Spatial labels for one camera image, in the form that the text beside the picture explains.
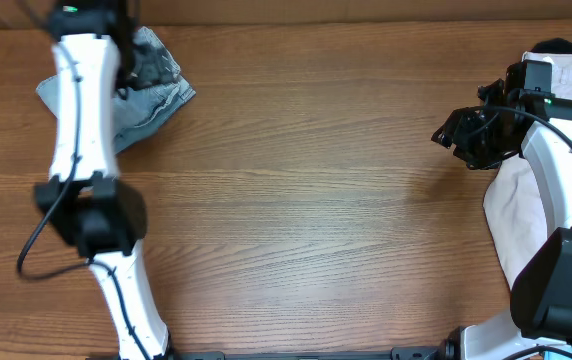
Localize light blue cloth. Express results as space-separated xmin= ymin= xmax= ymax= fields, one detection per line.
xmin=543 ymin=352 xmax=572 ymax=360

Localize black garment top right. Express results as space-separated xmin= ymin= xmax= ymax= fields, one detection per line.
xmin=531 ymin=38 xmax=572 ymax=55

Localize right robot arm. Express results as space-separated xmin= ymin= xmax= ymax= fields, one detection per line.
xmin=432 ymin=80 xmax=572 ymax=359

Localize light blue denim shorts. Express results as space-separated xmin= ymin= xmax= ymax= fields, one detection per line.
xmin=35 ymin=25 xmax=197 ymax=155

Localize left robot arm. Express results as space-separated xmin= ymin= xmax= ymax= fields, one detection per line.
xmin=16 ymin=1 xmax=178 ymax=359

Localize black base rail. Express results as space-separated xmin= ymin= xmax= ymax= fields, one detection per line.
xmin=165 ymin=343 xmax=460 ymax=360

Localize beige cotton shorts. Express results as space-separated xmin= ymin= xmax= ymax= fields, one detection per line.
xmin=483 ymin=52 xmax=572 ymax=285

